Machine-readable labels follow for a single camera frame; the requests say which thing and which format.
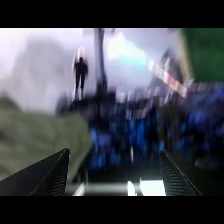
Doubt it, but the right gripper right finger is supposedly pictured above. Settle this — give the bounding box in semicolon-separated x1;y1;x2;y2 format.
159;148;224;197

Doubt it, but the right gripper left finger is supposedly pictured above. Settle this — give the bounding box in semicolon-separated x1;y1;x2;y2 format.
0;147;71;197

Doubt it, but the grey-green shirt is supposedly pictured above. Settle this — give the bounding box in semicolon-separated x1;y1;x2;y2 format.
0;95;95;183

